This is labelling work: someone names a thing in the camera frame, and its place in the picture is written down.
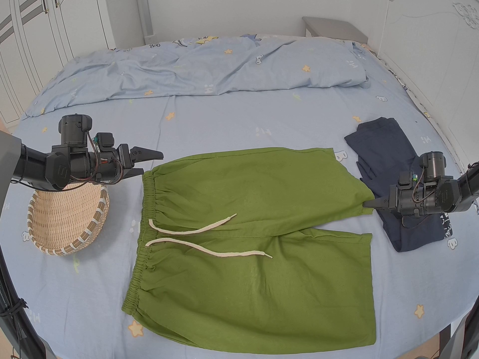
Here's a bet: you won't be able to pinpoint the pale blue quilt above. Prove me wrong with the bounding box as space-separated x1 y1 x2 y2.
22 33 372 117

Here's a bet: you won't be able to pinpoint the green shorts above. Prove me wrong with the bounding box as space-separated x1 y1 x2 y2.
121 147 376 347

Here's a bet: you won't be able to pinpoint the dark blue garment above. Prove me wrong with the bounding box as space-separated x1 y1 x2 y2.
344 117 456 253

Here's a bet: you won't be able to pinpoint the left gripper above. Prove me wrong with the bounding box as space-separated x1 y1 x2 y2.
90 144 165 185

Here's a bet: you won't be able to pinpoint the white wardrobe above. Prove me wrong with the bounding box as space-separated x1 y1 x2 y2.
0 0 117 127

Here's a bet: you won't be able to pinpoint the bed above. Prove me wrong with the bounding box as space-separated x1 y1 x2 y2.
0 0 479 359

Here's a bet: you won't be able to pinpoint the round woven basket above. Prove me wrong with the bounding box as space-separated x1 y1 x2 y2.
26 183 111 258

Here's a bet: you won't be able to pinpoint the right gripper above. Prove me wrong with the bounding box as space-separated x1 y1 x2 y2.
388 183 427 217

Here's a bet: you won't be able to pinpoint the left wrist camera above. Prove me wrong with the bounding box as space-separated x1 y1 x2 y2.
94 132 117 153

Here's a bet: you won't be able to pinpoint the grey bedside table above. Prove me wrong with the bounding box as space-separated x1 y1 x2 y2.
302 16 369 43

